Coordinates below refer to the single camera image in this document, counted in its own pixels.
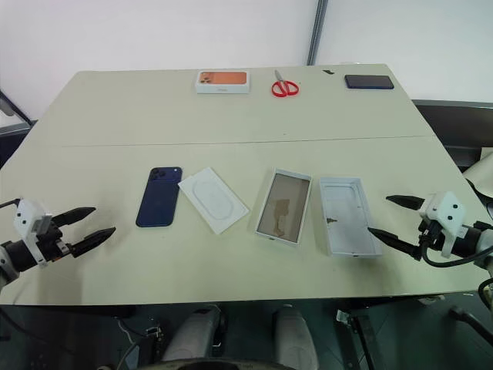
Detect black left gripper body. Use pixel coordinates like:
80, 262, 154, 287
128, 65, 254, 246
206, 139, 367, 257
36, 215, 76, 265

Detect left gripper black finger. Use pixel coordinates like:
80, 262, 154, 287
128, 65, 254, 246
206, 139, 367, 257
51, 207, 97, 229
70, 227, 117, 259

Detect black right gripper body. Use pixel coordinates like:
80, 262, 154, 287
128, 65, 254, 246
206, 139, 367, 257
413, 216, 444, 261

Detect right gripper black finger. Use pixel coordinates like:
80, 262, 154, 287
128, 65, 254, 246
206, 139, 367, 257
367, 227, 422, 262
385, 194, 426, 211

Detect white phone box lid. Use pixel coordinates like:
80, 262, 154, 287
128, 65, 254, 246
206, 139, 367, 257
318, 176, 384, 257

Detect dark blue smartphone triple camera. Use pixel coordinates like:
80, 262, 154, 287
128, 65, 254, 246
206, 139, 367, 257
135, 166, 184, 229

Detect white phone box base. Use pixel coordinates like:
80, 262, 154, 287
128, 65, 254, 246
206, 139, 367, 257
253, 166, 313, 246

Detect black smartphone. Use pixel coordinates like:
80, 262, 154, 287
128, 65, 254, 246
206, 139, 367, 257
343, 73, 396, 92

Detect white paper insert card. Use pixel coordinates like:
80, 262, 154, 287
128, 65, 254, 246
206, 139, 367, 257
177, 166, 251, 237

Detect white box orange phone print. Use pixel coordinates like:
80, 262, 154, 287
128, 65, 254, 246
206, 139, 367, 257
193, 69, 253, 96

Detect cream rounded object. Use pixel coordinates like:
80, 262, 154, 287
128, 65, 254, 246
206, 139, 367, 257
461, 147, 493, 202

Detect grey side desk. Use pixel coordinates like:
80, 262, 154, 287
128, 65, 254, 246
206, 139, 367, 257
411, 99, 493, 168

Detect grey rounded robot leg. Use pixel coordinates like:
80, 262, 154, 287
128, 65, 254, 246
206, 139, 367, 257
270, 303, 321, 370
160, 303, 229, 364

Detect grey metal pole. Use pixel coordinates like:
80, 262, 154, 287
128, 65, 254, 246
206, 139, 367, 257
306, 0, 329, 66

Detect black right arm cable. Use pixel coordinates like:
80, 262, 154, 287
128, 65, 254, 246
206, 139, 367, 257
421, 234, 493, 268

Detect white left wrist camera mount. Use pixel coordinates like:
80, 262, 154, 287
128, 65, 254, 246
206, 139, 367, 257
13, 197, 53, 267

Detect black cable with plug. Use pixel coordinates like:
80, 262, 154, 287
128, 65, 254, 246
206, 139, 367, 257
449, 276, 493, 348

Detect black table frame bracket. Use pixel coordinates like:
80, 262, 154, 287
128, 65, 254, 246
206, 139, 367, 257
334, 307, 381, 370

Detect dark metal frame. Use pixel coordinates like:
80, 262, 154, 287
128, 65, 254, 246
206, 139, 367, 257
0, 87, 40, 134

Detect red handled scissors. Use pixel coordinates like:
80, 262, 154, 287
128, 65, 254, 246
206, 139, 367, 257
270, 69, 301, 99

